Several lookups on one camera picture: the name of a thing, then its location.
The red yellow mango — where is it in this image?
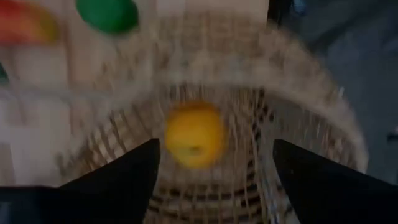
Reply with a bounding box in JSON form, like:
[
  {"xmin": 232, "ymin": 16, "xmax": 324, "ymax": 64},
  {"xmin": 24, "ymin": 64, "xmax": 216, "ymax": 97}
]
[{"xmin": 0, "ymin": 0, "xmax": 60, "ymax": 44}]

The yellow lemon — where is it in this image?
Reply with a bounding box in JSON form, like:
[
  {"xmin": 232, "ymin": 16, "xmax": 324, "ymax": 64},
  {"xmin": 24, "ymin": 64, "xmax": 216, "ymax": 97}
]
[{"xmin": 164, "ymin": 101, "xmax": 226, "ymax": 170}]

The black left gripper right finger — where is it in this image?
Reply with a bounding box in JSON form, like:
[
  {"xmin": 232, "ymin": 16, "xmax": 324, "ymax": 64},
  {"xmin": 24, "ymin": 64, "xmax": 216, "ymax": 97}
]
[{"xmin": 272, "ymin": 139, "xmax": 398, "ymax": 224}]

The green lime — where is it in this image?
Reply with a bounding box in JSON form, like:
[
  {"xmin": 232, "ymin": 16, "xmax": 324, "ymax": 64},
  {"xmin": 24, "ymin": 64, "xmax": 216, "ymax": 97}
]
[{"xmin": 75, "ymin": 0, "xmax": 140, "ymax": 34}]

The woven straw basket with handles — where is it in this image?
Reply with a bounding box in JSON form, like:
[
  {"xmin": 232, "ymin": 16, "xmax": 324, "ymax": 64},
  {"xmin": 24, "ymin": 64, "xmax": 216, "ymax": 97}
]
[{"xmin": 55, "ymin": 18, "xmax": 369, "ymax": 224}]

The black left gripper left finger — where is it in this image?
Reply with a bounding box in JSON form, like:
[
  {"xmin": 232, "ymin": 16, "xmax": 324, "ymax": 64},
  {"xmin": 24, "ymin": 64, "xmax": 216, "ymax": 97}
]
[{"xmin": 0, "ymin": 139, "xmax": 161, "ymax": 224}]

